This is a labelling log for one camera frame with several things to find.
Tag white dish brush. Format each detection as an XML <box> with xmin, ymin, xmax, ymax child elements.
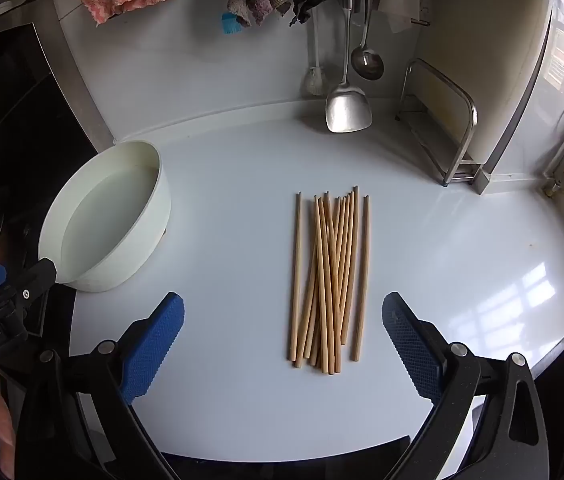
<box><xmin>303</xmin><ymin>5</ymin><xmax>326</xmax><ymax>97</ymax></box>

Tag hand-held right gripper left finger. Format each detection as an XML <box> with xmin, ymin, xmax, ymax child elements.
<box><xmin>14</xmin><ymin>291</ymin><xmax>185</xmax><ymax>480</ymax></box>

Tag pile of wooden chopsticks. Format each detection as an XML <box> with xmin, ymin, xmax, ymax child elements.
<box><xmin>289</xmin><ymin>186</ymin><xmax>372</xmax><ymax>375</ymax></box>

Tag metal spatula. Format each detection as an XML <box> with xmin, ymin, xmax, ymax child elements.
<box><xmin>325</xmin><ymin>0</ymin><xmax>374</xmax><ymax>134</ymax></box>

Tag metal rack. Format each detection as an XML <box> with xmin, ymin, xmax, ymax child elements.
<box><xmin>394</xmin><ymin>57</ymin><xmax>483</xmax><ymax>188</ymax></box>

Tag metal ladle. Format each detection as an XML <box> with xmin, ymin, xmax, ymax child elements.
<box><xmin>351</xmin><ymin>0</ymin><xmax>385</xmax><ymax>81</ymax></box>

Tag stainless steel wall trim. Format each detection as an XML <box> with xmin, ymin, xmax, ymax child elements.
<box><xmin>0</xmin><ymin>0</ymin><xmax>115</xmax><ymax>153</ymax></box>

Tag blue silicone brush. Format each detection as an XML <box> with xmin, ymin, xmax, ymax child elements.
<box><xmin>220</xmin><ymin>11</ymin><xmax>244</xmax><ymax>36</ymax></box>

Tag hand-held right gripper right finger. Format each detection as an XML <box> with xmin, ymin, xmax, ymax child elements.
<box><xmin>381</xmin><ymin>291</ymin><xmax>550</xmax><ymax>480</ymax></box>

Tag white round bowl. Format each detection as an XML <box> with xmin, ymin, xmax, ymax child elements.
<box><xmin>38</xmin><ymin>141</ymin><xmax>172</xmax><ymax>293</ymax></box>

